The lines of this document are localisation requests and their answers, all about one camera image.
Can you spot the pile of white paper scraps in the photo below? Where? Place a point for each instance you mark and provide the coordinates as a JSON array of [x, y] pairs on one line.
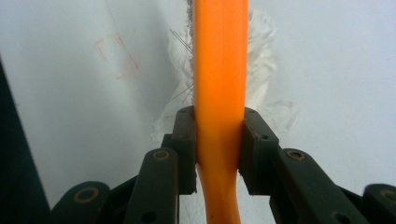
[[264, 68]]

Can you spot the orange brush with grey bristles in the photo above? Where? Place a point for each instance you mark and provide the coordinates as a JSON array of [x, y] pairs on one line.
[[219, 77]]

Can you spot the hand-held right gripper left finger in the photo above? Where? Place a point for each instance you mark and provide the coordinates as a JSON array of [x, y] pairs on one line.
[[155, 186]]

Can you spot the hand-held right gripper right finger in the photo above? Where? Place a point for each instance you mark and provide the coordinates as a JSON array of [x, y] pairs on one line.
[[280, 180]]

